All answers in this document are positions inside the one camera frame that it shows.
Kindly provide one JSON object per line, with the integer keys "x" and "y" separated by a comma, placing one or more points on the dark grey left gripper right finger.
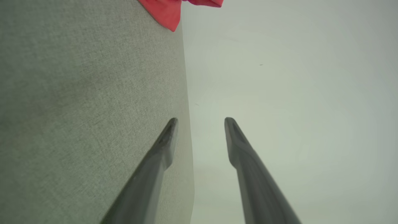
{"x": 258, "y": 193}

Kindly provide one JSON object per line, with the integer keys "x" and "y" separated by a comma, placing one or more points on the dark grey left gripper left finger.
{"x": 146, "y": 186}

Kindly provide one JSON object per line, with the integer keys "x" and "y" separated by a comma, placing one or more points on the red white basketball jersey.
{"x": 166, "y": 14}

